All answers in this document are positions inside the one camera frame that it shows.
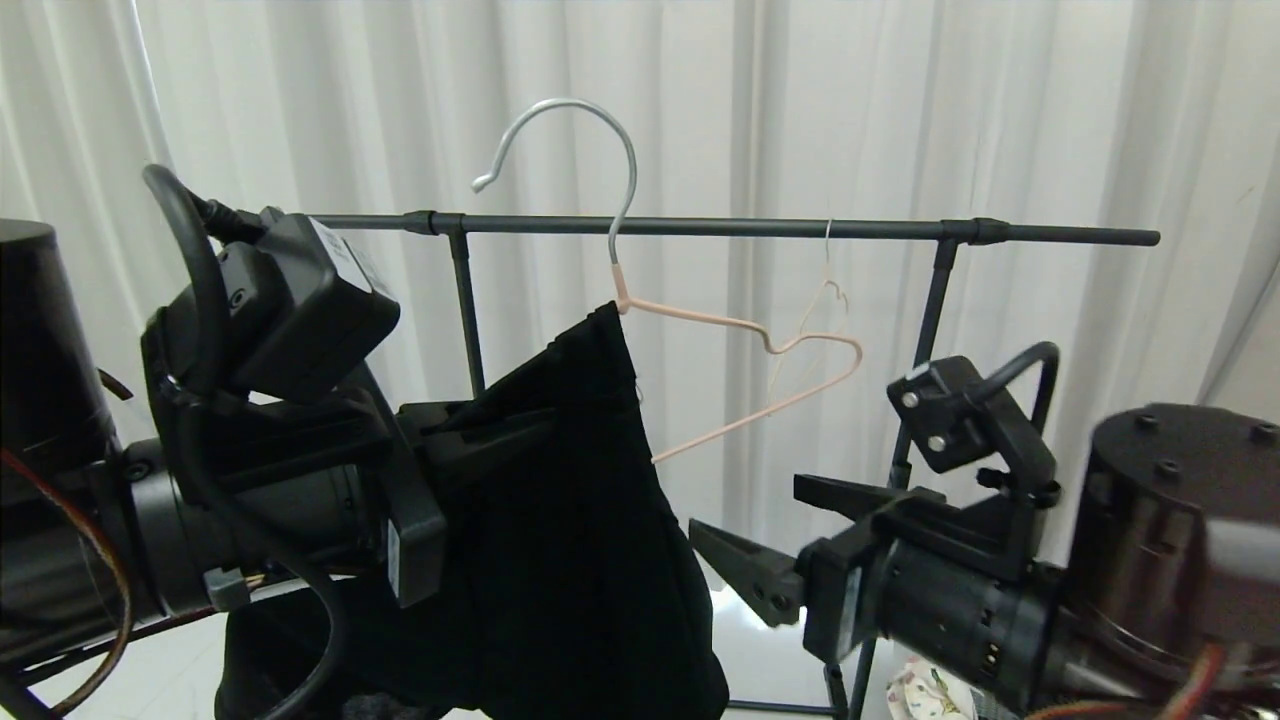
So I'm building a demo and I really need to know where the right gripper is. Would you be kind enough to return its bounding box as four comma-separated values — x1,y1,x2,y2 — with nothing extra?
688,473,1066,703

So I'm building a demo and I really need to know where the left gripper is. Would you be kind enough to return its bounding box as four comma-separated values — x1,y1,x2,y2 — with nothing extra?
120,385,561,613

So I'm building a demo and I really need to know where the black short-sleeved shirt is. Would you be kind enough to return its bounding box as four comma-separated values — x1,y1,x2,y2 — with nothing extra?
215,300,731,720

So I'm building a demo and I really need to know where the cream printed garment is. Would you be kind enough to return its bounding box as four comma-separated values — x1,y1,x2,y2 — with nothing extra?
885,655,977,720

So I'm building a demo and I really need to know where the pink clothes hanger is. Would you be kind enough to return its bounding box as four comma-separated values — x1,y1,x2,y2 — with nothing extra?
770,220,851,401
472,97,863,466

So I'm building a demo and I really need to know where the black clothes rack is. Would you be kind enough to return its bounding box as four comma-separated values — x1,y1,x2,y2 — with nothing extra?
310,210,1161,720

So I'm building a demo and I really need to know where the white curtain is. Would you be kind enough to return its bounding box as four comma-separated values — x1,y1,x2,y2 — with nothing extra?
0,0,1280,626

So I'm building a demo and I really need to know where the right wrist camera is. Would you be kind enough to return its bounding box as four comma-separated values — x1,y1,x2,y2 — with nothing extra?
888,355,1061,511

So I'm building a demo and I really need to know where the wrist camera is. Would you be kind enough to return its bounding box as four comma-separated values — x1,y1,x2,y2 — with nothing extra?
888,355,1061,511
143,205,401,403

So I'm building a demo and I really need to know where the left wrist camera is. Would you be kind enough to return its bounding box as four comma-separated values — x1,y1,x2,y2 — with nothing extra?
143,205,401,403

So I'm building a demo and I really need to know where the black cable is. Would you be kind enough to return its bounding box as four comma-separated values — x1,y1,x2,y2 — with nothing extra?
960,342,1061,441
142,163,348,720

